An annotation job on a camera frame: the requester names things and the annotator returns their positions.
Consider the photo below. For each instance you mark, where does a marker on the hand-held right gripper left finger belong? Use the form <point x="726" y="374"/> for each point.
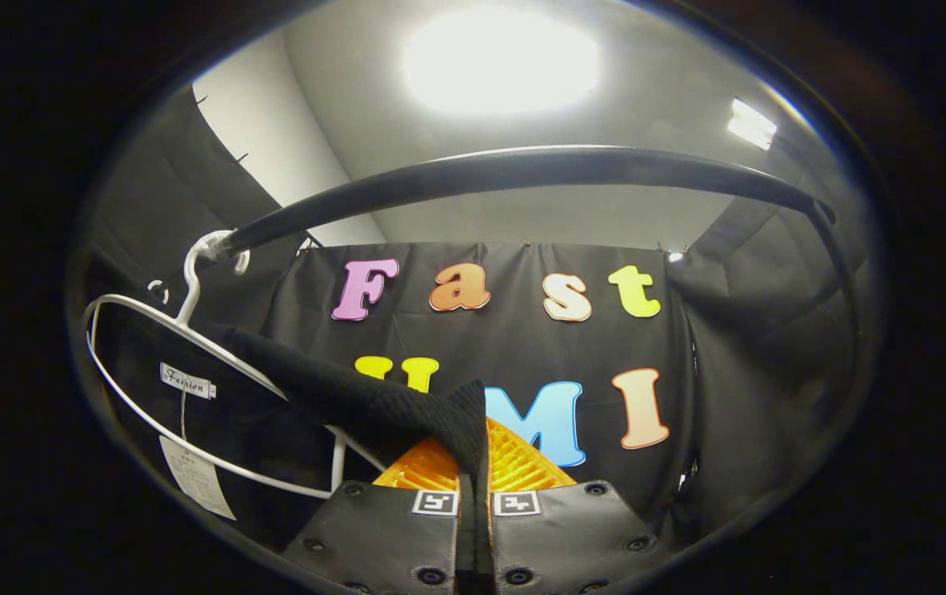
<point x="382" y="537"/>

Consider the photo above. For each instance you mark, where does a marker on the black metal clothes rack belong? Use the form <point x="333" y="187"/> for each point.
<point x="522" y="169"/>

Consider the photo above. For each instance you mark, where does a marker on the black jacket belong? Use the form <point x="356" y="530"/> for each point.
<point x="357" y="405"/>

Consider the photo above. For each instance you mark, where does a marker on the white paper garment tag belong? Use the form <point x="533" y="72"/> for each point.
<point x="196" y="479"/>

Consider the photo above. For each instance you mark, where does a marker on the black backdrop cloth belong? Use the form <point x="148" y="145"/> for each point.
<point x="514" y="347"/>

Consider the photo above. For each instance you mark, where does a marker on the ceiling light panel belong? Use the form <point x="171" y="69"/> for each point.
<point x="752" y="124"/>
<point x="501" y="62"/>

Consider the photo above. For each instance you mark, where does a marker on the white plastic hanger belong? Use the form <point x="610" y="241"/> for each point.
<point x="189" y="285"/>

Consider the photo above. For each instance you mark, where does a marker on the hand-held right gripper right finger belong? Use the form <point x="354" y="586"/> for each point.
<point x="563" y="537"/>

